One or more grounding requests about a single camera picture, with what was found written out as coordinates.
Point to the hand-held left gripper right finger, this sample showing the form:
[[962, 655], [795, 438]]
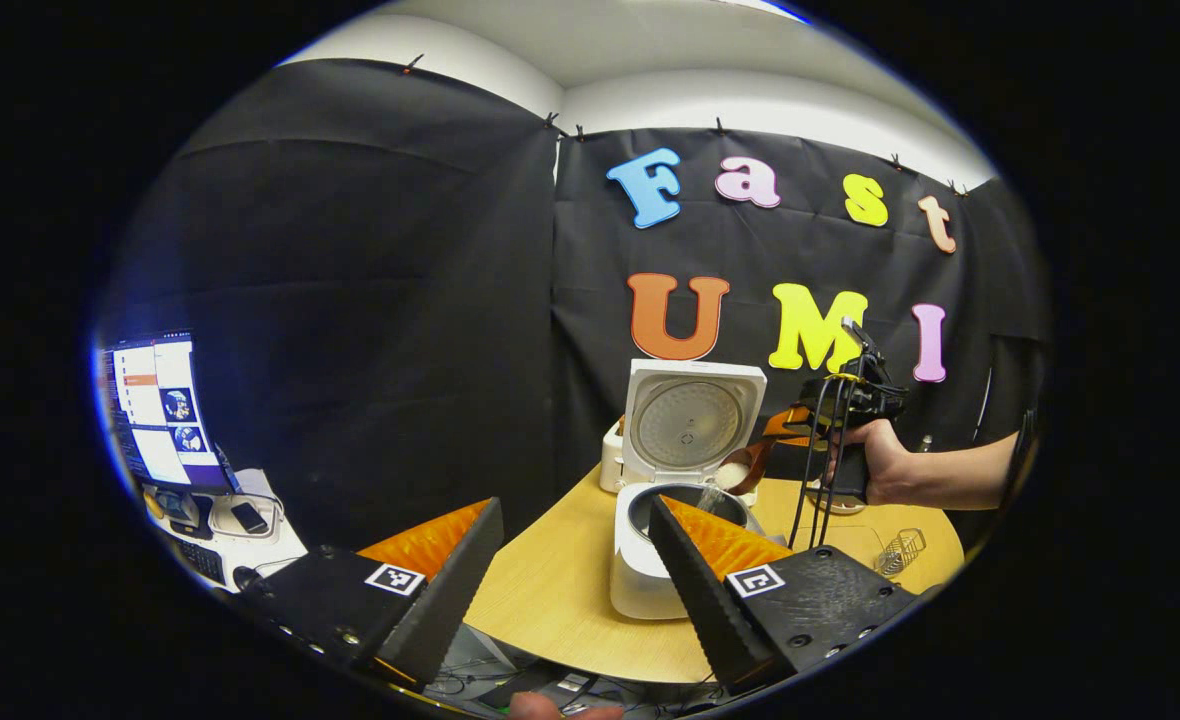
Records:
[[705, 610]]

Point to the black keyboard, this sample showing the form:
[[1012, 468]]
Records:
[[200, 560]]

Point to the white rice cooker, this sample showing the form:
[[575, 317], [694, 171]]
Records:
[[690, 425]]

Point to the white side desk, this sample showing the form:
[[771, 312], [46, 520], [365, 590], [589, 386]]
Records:
[[280, 550]]

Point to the white toaster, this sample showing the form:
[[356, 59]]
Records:
[[612, 465]]

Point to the black smartphone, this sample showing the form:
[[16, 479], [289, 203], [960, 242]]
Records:
[[248, 516]]

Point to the black computer mouse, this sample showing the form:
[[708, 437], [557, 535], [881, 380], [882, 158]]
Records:
[[246, 578]]

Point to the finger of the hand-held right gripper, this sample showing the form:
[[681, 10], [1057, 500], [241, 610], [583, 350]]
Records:
[[790, 439], [792, 416]]

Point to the brown wooden spoon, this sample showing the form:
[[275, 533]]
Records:
[[755, 470]]

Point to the black backdrop cloth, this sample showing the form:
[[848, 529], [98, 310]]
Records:
[[370, 330]]

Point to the row of black cloth clips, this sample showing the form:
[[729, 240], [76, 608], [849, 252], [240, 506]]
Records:
[[550, 121]]

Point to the computer monitor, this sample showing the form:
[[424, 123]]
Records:
[[155, 410]]

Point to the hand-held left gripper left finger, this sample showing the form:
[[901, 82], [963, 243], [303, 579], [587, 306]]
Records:
[[440, 620]]

